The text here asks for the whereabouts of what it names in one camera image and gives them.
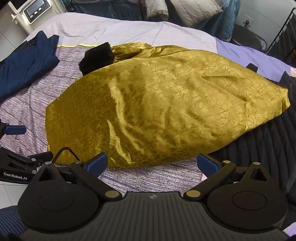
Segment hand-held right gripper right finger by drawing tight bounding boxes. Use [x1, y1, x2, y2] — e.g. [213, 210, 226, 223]
[184, 153, 270, 202]

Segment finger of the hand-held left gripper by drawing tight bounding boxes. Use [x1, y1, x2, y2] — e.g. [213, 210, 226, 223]
[0, 122, 27, 137]
[0, 147, 53, 168]

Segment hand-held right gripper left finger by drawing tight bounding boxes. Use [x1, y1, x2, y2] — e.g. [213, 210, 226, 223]
[37, 152, 122, 202]

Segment golden garment with black cuffs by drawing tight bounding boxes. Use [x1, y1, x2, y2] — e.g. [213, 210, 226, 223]
[45, 42, 291, 169]

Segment grey striped blanket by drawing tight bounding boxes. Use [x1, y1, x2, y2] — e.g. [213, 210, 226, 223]
[0, 45, 208, 193]

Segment black ribbed cloth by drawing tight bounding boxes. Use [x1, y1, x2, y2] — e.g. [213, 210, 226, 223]
[203, 71, 296, 197]

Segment navy blue garment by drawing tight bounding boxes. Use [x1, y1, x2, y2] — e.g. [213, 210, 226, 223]
[0, 31, 60, 102]

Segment purple bed sheet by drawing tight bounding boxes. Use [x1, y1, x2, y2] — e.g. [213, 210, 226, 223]
[215, 37, 296, 81]

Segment white digital device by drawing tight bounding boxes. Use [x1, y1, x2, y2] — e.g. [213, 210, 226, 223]
[23, 0, 52, 23]

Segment black round stool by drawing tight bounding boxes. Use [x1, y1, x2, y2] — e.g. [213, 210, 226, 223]
[231, 24, 267, 50]

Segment lavender bed sheet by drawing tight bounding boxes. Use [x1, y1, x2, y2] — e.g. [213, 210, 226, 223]
[28, 12, 218, 56]

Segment blue clothing pile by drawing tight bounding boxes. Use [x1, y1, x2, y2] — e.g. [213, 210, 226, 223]
[74, 0, 242, 42]

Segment black metal rack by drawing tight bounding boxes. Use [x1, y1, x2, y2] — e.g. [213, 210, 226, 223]
[266, 8, 296, 65]

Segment beige padded jacket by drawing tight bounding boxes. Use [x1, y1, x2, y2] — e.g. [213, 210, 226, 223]
[145, 0, 223, 28]

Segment black cable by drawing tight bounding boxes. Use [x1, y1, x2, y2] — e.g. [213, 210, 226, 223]
[53, 147, 80, 163]

